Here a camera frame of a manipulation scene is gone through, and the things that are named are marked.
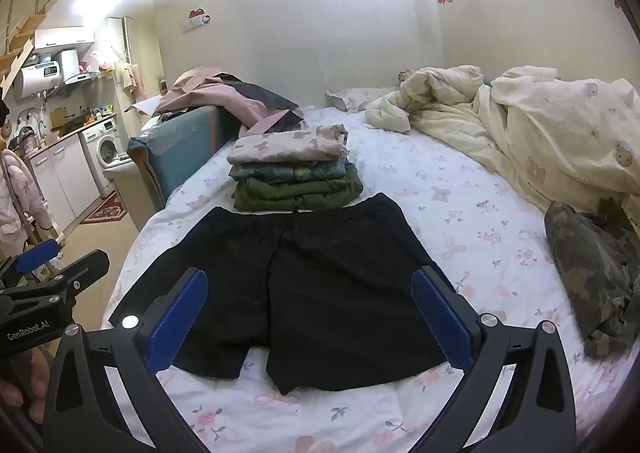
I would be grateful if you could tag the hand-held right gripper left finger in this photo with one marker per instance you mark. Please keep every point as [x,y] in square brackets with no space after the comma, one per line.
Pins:
[177,318]

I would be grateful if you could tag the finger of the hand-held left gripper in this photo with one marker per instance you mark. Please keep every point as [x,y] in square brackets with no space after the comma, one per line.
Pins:
[85,269]
[37,254]

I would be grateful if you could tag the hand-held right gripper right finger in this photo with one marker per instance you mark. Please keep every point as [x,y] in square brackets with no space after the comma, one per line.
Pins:
[445,318]

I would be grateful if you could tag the black pants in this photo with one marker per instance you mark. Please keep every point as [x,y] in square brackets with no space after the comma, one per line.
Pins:
[325,283]

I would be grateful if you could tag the camouflage pants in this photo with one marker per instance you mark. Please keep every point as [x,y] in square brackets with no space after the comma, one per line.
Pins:
[595,273]

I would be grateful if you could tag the olive green folded pants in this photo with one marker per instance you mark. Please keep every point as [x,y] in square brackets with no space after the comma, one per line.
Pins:
[295,195]

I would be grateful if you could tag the person's left hand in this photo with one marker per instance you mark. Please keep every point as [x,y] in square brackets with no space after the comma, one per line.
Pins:
[35,375]

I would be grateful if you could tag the red patterned rug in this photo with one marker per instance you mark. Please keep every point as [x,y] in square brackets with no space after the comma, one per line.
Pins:
[106,209]

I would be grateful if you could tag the white base cabinet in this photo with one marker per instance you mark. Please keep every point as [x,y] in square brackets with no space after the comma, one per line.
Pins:
[65,178]

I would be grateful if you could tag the white side table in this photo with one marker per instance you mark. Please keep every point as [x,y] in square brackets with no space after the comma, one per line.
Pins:
[122,183]

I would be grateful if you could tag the white washing machine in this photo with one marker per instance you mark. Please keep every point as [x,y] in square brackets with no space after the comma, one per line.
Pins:
[102,153]

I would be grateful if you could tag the teal sofa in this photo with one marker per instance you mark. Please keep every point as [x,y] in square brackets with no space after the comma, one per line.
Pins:
[190,143]

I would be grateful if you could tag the white water heater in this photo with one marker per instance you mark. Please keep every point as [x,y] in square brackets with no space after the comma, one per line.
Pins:
[37,78]

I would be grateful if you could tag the white range hood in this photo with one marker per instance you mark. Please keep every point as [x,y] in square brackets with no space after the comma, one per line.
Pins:
[70,65]

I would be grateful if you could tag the hanging towels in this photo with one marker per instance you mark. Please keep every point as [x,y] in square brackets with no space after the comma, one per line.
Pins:
[127,78]

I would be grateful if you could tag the pink patterned folded cloth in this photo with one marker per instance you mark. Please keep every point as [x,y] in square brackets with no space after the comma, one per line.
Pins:
[285,145]

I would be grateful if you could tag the cream bear print quilt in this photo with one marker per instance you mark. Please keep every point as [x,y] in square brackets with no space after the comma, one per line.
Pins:
[550,133]

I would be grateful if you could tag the pink and dark clothes pile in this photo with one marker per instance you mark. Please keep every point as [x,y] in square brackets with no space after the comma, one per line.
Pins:
[210,93]

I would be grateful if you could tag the wooden staircase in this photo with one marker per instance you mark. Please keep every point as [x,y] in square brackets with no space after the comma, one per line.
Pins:
[20,33]

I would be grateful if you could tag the floral pillow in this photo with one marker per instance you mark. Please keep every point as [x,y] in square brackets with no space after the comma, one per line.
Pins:
[357,98]

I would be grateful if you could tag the dark grey cloth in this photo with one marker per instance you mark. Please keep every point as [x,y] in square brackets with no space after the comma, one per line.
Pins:
[260,95]

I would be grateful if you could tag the white wall cabinet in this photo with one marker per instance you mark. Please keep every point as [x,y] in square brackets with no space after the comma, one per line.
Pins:
[65,37]

